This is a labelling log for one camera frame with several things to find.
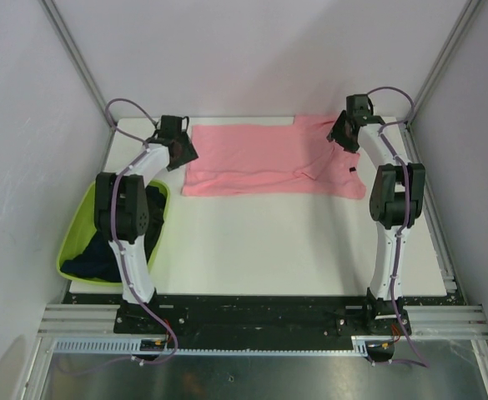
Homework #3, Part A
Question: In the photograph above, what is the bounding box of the pink t shirt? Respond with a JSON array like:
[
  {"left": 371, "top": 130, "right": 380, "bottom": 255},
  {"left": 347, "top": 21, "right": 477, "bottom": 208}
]
[{"left": 182, "top": 115, "right": 366, "bottom": 200}]

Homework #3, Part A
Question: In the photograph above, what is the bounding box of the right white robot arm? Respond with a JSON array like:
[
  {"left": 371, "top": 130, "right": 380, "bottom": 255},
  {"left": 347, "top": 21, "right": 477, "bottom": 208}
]
[{"left": 327, "top": 94, "right": 425, "bottom": 302}]

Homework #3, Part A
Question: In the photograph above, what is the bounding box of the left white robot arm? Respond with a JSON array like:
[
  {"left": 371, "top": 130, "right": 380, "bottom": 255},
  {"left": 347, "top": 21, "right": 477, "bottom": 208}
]
[{"left": 93, "top": 115, "right": 199, "bottom": 333}]

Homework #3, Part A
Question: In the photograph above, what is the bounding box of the black t shirt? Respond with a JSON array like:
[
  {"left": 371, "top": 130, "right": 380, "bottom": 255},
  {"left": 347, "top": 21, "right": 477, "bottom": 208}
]
[{"left": 144, "top": 186, "right": 168, "bottom": 262}]

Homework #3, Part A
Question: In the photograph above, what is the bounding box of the green plastic basket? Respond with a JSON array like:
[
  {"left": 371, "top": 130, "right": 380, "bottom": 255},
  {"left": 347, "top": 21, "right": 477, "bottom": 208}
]
[{"left": 56, "top": 180, "right": 170, "bottom": 288}]

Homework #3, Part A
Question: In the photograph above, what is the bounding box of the navy blue t shirt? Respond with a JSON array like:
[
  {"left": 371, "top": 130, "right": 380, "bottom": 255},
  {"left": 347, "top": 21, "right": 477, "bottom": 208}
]
[{"left": 60, "top": 232, "right": 121, "bottom": 283}]

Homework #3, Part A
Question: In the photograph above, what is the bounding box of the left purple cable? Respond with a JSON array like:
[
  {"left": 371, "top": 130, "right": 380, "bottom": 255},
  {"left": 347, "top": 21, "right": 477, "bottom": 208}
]
[{"left": 104, "top": 98, "right": 179, "bottom": 368}]

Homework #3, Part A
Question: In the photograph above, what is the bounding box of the purple cable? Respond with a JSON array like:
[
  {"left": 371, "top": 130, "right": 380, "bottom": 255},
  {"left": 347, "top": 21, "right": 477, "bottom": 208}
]
[
  {"left": 362, "top": 86, "right": 430, "bottom": 368},
  {"left": 104, "top": 98, "right": 179, "bottom": 368}
]

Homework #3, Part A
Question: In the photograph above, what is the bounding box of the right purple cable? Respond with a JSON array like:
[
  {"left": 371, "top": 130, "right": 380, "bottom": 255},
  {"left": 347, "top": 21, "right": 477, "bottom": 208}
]
[{"left": 362, "top": 86, "right": 430, "bottom": 368}]

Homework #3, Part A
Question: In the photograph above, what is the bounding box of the right aluminium frame post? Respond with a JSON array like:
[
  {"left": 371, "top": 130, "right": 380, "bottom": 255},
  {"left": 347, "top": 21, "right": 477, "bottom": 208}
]
[{"left": 408, "top": 0, "right": 484, "bottom": 124}]

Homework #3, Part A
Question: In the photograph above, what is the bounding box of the aluminium frame post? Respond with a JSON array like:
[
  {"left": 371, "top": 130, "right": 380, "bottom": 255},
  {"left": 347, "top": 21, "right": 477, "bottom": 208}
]
[
  {"left": 38, "top": 0, "right": 110, "bottom": 127},
  {"left": 408, "top": 0, "right": 484, "bottom": 124}
]

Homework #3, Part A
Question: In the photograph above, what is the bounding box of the left aluminium frame post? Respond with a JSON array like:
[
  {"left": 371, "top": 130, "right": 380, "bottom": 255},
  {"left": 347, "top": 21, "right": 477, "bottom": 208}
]
[{"left": 38, "top": 0, "right": 110, "bottom": 127}]

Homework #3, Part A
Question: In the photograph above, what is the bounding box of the white slotted cable duct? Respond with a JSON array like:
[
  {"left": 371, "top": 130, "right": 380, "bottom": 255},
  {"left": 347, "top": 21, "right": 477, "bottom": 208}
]
[{"left": 53, "top": 337, "right": 392, "bottom": 357}]

